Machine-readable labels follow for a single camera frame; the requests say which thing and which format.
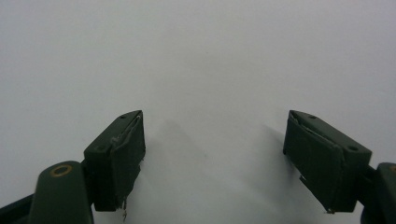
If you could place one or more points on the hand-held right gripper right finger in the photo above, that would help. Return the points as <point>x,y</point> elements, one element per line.
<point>327,161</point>

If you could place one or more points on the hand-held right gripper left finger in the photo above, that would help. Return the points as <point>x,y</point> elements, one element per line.
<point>118,161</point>

